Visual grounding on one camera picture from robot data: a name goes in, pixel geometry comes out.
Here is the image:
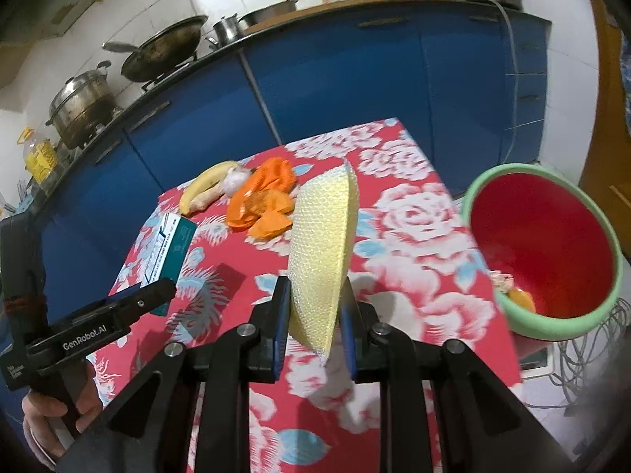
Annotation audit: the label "dark wok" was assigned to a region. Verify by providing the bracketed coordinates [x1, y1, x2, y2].
[103, 14, 211, 84]

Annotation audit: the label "small steel pot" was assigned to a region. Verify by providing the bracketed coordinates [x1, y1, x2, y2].
[204, 15, 245, 48]

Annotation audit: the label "yellow cooking oil bottle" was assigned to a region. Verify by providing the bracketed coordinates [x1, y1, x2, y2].
[20, 128, 63, 186]

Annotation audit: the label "yellow banana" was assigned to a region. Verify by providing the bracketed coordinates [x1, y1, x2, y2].
[178, 160, 240, 216]

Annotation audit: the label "person's left hand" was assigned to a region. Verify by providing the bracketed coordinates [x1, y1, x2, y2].
[22, 355, 105, 460]

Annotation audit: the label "white power cable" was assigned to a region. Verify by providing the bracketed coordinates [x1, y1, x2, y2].
[485, 0, 524, 164]

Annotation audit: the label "person's left forearm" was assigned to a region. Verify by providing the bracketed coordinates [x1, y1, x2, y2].
[27, 424, 67, 469]

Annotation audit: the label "red basin with green rim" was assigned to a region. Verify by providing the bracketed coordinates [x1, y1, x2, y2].
[461, 164, 624, 342]

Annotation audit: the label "ginger root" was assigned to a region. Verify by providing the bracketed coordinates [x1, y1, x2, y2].
[194, 184, 230, 214]

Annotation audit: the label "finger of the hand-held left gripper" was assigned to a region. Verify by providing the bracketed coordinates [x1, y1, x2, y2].
[101, 278, 177, 330]

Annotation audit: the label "teal cardboard box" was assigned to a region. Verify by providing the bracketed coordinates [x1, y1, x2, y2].
[143, 213, 199, 317]

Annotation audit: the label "large steel stockpot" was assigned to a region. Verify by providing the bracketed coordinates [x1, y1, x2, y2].
[47, 61, 120, 151]

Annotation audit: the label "blue kitchen cabinet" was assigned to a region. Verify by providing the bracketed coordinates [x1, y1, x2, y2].
[0, 0, 553, 405]

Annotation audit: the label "steel frying pan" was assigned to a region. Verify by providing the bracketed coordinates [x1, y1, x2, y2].
[237, 0, 332, 28]

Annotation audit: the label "tangled grey cables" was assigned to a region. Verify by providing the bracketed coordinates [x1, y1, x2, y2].
[542, 300, 631, 407]

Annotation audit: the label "yellow bubble mailer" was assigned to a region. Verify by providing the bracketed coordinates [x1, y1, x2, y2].
[287, 158, 360, 368]

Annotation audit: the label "red floral tablecloth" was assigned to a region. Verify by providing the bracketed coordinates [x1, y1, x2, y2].
[91, 118, 524, 473]

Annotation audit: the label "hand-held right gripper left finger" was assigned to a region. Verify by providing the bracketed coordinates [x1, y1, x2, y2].
[56, 276, 293, 473]

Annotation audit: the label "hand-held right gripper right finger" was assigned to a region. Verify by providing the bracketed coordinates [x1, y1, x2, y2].
[339, 280, 559, 473]

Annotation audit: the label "orange plastic bag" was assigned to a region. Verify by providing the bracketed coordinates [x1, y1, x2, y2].
[227, 158, 297, 243]

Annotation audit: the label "garlic bulb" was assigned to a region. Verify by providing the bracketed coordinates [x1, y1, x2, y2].
[221, 166, 253, 194]

